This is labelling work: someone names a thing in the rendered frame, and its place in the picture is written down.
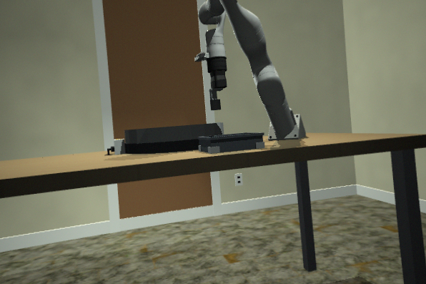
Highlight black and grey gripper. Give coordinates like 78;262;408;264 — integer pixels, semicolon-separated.
194;44;227;100

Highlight red and green divided tray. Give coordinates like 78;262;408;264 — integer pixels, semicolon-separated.
197;132;265;154

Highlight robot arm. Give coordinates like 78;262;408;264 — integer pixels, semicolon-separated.
198;0;297;135

